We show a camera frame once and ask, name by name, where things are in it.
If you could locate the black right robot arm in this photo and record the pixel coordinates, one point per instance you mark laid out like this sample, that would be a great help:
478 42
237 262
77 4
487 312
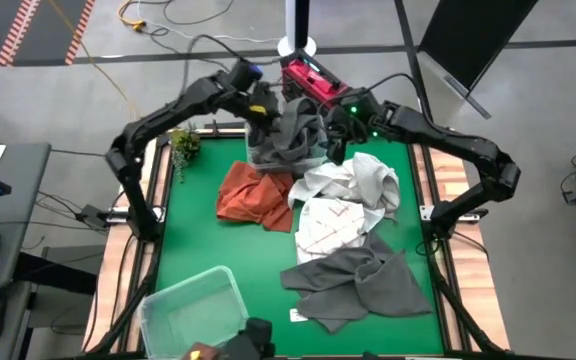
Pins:
448 140

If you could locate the potted succulent plant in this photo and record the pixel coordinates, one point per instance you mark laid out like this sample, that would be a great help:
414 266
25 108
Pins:
186 145

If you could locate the grey waffle towel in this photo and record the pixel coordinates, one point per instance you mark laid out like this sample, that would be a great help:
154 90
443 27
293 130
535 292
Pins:
363 285

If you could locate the grey desk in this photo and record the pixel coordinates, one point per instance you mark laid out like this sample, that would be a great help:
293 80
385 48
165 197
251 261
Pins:
18 200

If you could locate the wooden table side board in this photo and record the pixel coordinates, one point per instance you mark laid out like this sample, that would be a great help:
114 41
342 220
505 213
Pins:
113 260
473 270

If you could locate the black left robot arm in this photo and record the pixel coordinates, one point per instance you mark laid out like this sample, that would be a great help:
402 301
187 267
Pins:
168 112

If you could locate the red power tool device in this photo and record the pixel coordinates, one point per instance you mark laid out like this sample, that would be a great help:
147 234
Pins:
310 77

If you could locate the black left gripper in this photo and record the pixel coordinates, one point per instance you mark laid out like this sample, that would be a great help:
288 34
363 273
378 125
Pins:
263 107

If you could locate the white plaid towel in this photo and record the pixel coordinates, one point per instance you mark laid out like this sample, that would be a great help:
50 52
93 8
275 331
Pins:
328 227

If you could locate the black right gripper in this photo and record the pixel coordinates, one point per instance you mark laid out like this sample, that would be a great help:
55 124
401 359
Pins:
350 117

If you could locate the white camera post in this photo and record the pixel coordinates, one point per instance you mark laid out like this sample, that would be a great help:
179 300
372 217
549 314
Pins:
298 20

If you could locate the black power adapter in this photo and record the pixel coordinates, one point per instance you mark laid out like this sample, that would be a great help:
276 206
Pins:
93 216

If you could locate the orange cloth towel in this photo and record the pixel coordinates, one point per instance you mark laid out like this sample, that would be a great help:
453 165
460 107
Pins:
238 200
280 210

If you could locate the clear plastic bin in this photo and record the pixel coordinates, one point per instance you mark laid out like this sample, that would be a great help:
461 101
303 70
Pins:
193 310
251 160

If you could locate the dark grey towel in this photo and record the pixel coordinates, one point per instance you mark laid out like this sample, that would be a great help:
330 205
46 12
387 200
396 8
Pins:
298 135

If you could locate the white waffle towel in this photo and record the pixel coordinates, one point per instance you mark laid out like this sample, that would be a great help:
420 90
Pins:
313 185
375 177

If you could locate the black partition panel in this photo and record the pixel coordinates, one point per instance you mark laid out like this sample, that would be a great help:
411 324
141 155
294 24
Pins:
473 35

